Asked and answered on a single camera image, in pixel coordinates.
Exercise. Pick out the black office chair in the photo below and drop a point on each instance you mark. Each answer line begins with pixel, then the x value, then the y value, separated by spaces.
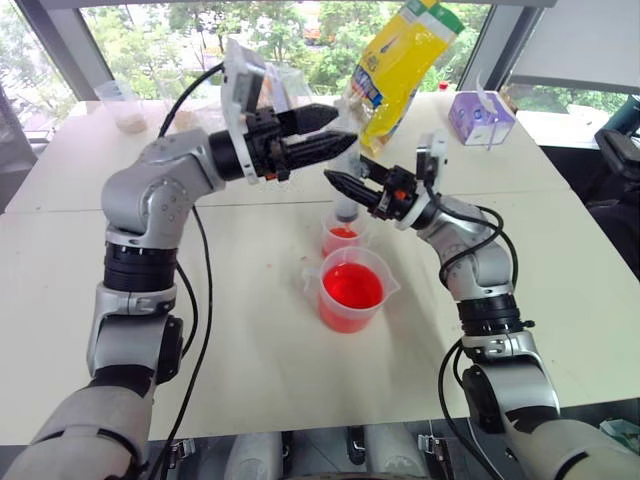
pixel 617 165

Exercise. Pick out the green crumpled packet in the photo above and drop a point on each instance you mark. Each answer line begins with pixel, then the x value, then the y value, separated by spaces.
pixel 622 434

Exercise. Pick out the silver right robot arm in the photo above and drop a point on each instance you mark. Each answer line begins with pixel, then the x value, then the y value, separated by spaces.
pixel 480 265

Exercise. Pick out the clear plastic container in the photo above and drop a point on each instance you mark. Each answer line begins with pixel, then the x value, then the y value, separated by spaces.
pixel 292 92

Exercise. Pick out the yellow snack bag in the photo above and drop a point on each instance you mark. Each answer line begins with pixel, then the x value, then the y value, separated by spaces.
pixel 400 75

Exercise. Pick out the white roller window blind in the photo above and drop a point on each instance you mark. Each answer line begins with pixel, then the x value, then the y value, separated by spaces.
pixel 580 42

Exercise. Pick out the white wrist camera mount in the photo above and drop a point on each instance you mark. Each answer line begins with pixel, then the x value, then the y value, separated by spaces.
pixel 239 85
pixel 434 150

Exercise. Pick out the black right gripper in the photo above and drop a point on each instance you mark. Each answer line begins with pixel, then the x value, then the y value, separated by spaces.
pixel 397 195

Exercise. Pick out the silver metal table clamp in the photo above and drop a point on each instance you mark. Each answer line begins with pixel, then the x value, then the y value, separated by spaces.
pixel 181 454
pixel 433 450

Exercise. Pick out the small measuring cup red liquid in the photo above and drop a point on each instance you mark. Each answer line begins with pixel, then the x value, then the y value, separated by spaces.
pixel 340 240

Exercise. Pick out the clear cup with beige residue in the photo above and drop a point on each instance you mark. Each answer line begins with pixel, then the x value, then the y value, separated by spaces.
pixel 122 107

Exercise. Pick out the purple tissue box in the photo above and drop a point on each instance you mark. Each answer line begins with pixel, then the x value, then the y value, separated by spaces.
pixel 480 120

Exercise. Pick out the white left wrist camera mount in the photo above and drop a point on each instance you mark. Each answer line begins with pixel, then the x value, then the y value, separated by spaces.
pixel 239 85

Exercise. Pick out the large measuring cup red liquid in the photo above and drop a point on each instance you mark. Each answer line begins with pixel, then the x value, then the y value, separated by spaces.
pixel 350 292

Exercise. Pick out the grey rounded robot leg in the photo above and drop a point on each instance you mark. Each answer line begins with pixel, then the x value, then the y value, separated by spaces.
pixel 255 457

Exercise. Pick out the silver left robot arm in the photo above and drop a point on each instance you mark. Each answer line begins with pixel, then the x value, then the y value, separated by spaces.
pixel 150 200

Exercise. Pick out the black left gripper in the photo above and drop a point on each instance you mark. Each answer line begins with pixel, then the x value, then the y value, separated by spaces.
pixel 265 145

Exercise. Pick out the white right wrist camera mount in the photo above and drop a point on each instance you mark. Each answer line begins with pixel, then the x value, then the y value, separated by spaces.
pixel 434 150

